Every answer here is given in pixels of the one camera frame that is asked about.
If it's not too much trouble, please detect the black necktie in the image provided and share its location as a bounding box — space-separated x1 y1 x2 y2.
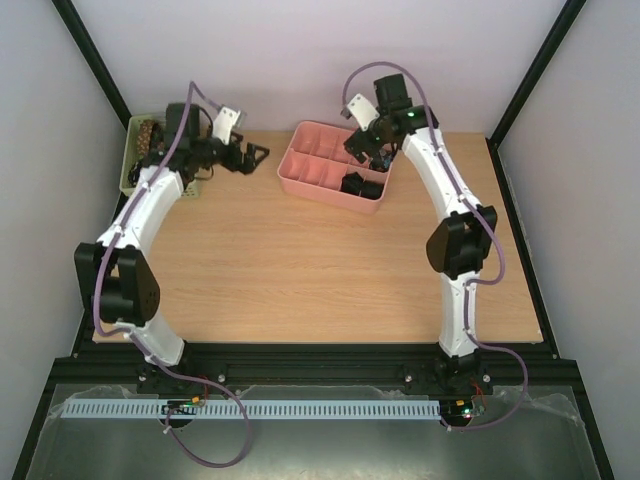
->
340 172 364 196

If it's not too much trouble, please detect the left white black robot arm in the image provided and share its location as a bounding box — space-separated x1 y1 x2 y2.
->
74 103 269 367

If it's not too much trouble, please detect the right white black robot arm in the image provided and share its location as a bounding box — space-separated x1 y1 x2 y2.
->
342 73 500 392

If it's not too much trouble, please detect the rolled dark patterned tie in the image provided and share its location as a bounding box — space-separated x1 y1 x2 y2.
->
369 152 394 173

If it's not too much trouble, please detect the rolled black tie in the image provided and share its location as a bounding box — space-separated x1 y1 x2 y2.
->
360 180 385 201

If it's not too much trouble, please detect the pink divided organizer tray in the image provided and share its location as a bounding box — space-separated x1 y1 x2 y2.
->
277 120 391 214

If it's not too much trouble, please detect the brown patterned necktie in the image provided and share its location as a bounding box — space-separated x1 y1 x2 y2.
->
136 119 156 157

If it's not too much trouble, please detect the green plastic basket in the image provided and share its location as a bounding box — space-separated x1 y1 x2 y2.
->
119 113 211 198

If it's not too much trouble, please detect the dark floral necktie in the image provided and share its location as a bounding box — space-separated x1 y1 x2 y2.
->
127 158 142 188

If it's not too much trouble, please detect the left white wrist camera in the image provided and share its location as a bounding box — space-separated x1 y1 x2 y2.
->
212 105 244 145

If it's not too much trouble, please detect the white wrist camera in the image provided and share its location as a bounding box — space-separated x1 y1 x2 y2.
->
212 105 244 145
341 94 380 132

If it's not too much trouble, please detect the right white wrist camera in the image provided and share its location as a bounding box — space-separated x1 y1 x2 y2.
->
341 94 380 132

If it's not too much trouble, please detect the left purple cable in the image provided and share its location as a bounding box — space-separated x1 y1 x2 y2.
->
92 80 251 469

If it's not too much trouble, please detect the purple cable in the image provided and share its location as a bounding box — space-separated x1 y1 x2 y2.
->
92 80 251 469
341 60 530 434

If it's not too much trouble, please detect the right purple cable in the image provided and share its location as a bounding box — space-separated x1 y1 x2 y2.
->
341 60 530 434

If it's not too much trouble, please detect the left black frame post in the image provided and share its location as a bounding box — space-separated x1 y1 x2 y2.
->
51 0 131 129

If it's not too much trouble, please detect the black frame post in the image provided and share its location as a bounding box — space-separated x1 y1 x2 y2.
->
51 0 131 129
487 0 587 146

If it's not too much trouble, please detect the right black frame post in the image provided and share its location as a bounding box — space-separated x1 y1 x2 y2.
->
487 0 587 146

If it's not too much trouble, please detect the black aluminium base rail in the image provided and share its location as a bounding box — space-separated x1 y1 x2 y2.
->
46 343 585 399

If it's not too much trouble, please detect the grey slotted cable duct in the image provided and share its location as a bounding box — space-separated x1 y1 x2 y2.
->
61 399 441 421

